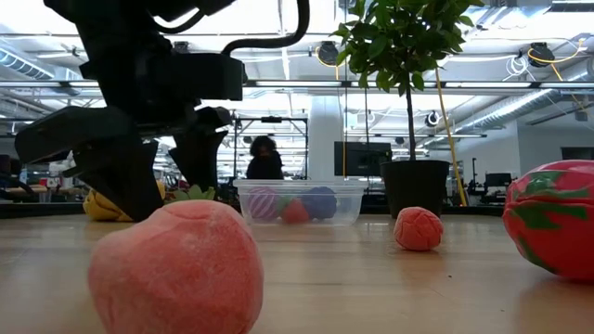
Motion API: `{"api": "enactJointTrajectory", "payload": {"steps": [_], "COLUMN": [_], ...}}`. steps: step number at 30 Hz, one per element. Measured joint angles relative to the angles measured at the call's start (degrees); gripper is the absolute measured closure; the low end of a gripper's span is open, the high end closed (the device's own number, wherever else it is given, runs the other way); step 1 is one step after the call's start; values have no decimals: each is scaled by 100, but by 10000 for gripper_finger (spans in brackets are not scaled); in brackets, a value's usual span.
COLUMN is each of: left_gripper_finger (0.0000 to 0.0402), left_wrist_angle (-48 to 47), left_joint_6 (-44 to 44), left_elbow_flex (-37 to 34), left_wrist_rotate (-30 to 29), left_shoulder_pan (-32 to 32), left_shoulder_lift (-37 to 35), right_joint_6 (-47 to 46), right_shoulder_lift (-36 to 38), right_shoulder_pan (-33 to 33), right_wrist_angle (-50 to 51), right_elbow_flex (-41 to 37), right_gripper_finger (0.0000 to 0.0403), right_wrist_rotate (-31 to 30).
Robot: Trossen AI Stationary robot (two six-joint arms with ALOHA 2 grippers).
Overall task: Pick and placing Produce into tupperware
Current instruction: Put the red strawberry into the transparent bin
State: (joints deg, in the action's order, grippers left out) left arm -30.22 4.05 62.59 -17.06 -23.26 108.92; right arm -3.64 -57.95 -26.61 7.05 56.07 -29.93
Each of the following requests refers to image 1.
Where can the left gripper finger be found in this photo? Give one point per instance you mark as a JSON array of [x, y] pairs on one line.
[[125, 181], [199, 158]]

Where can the red toy strawberry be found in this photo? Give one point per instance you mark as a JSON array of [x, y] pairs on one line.
[[294, 212], [195, 193]]

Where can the purple striped toy ball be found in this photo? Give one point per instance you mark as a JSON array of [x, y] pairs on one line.
[[262, 202]]

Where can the pink toy peach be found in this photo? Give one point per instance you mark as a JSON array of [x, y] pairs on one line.
[[176, 269]]

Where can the purple toy grape bunch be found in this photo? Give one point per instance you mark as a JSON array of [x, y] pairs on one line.
[[319, 202]]

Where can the pink textured toy fruit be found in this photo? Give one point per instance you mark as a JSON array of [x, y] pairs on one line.
[[417, 228]]

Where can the red toy dragon fruit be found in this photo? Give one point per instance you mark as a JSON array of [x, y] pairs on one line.
[[561, 250]]

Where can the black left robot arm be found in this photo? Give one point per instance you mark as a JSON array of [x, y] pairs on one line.
[[116, 14]]

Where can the yellow crumpled cloth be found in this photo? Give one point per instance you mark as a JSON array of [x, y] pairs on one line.
[[99, 209]]

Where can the person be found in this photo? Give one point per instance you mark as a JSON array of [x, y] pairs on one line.
[[265, 162]]

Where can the clear plastic container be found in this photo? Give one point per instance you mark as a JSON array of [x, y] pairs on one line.
[[352, 204]]

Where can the black wide monitor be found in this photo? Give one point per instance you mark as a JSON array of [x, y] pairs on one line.
[[362, 158]]

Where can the green potted plant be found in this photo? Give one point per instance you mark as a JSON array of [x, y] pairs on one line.
[[414, 188]]

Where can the small black monitor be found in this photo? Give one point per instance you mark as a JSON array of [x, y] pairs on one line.
[[498, 180]]

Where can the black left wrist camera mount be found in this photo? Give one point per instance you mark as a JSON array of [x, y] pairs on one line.
[[69, 134]]

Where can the black aluminium table frame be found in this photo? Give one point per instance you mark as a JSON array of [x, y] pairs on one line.
[[42, 211]]

